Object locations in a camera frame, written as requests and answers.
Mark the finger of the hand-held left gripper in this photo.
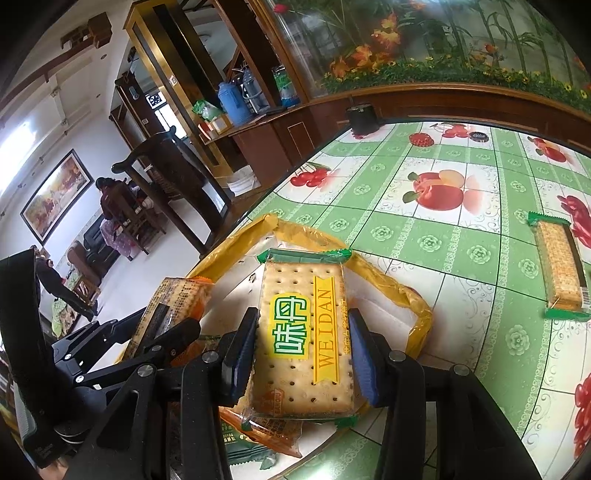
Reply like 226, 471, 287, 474
73, 318, 202, 392
50, 304, 172, 366

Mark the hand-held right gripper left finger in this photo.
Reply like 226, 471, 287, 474
65, 306, 260, 480

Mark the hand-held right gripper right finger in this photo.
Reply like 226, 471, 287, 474
346, 307, 542, 480

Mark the orange-trimmed brown cracker packet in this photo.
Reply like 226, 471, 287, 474
124, 276, 214, 370

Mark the white box with yellow tape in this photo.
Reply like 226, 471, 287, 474
185, 213, 435, 462

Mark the yellow label square cracker packet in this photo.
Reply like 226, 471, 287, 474
243, 248, 360, 424

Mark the dark green cracker packet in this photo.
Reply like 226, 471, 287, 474
225, 431, 278, 468

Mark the patterned side table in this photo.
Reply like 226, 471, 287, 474
50, 272, 100, 337

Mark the orange cracker packet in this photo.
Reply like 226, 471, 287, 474
219, 406, 303, 459

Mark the brown wooden armchair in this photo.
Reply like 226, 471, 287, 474
67, 242, 100, 296

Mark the pink floral cloth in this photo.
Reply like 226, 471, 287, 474
100, 217, 134, 259

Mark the black sofa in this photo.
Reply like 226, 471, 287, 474
83, 217, 121, 265

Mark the dark wooden chair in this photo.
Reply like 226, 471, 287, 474
111, 126, 234, 259

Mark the fruit print tablecloth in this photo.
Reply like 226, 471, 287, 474
245, 121, 591, 480

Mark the white bucket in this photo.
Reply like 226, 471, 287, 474
227, 168, 260, 195

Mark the small cardboard box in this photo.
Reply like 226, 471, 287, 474
198, 113, 234, 137

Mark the wooden cabinet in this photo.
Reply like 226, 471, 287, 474
124, 0, 352, 185

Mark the wooden display shelf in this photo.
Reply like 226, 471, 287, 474
109, 76, 154, 149

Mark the green bag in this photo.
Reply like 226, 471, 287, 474
191, 100, 223, 123

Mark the green-edged square cracker packet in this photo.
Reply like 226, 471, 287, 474
527, 211, 591, 320

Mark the blue thermos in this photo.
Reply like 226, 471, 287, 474
217, 82, 253, 127

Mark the black cup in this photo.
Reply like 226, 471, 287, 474
347, 104, 382, 136

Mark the grey thermos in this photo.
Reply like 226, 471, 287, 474
240, 69, 271, 114

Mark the plastic water bottle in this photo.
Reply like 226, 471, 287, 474
271, 66, 297, 108

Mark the flower print partition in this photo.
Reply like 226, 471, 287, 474
259, 0, 591, 153

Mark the framed wall painting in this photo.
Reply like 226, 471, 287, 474
20, 148, 94, 245

